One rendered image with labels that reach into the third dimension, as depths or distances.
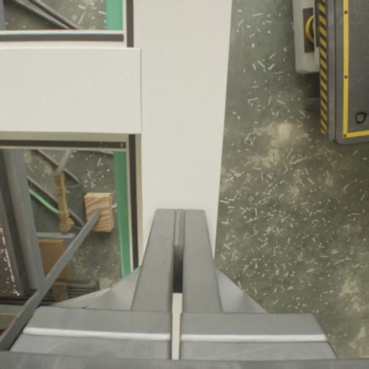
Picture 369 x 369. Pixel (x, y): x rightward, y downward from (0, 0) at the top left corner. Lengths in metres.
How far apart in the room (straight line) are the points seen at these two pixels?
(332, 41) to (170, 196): 0.76
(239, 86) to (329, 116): 0.39
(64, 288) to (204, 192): 0.93
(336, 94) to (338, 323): 1.24
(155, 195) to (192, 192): 0.02
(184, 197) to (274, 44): 1.02
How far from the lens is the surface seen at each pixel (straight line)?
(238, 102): 1.10
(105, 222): 1.19
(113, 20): 0.22
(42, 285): 0.77
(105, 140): 0.21
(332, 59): 0.86
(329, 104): 0.86
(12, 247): 0.68
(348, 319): 1.76
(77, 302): 1.03
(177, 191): 0.15
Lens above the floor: 1.08
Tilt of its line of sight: 72 degrees down
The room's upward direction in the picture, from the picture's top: 180 degrees clockwise
